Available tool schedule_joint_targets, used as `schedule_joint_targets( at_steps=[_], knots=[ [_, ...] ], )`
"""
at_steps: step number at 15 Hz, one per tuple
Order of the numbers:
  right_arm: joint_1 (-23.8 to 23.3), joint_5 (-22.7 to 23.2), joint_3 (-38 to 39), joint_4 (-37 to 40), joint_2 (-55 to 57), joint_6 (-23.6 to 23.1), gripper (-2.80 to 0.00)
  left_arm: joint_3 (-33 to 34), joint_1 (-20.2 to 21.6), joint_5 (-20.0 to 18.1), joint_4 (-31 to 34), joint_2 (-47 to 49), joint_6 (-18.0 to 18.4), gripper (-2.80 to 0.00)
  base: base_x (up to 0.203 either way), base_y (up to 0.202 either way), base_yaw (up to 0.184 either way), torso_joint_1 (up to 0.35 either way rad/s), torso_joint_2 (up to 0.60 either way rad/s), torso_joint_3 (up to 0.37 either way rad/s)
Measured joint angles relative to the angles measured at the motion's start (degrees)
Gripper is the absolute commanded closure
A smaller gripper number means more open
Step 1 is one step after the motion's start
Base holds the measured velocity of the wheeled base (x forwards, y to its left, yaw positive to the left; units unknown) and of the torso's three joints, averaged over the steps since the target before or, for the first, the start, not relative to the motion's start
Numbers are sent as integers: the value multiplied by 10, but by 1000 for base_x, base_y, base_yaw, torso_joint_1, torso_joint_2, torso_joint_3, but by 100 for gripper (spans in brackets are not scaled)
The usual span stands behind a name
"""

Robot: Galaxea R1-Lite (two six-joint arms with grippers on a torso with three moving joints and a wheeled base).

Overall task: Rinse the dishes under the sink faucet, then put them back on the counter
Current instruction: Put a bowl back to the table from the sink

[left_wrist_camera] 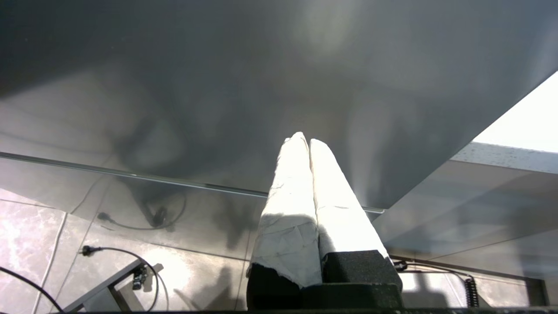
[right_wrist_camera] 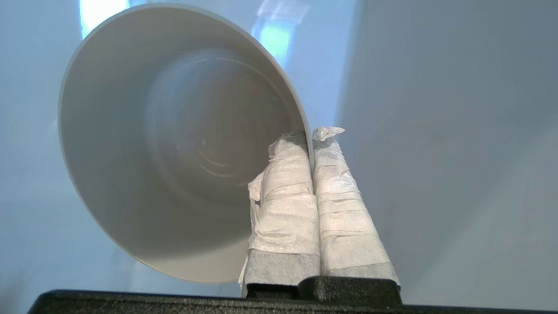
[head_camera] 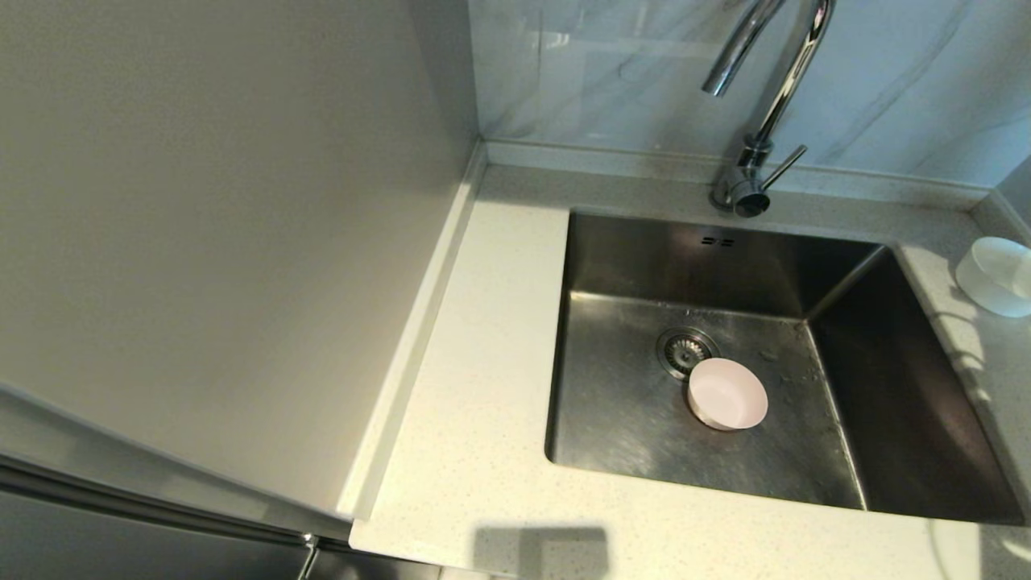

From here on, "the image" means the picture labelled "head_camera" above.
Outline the pink plastic bowl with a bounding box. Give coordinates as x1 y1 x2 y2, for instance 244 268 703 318
687 357 769 432

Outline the chrome faucet lever handle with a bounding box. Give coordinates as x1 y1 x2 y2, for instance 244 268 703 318
761 145 809 193

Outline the white plastic bowl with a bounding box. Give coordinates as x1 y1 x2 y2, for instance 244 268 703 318
955 236 1031 318

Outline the stainless steel sink basin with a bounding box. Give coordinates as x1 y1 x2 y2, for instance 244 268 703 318
544 209 1028 530

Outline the chrome gooseneck faucet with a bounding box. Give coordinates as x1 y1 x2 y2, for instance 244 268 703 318
702 0 838 218

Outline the tall grey cabinet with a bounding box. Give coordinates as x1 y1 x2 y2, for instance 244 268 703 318
0 0 488 557

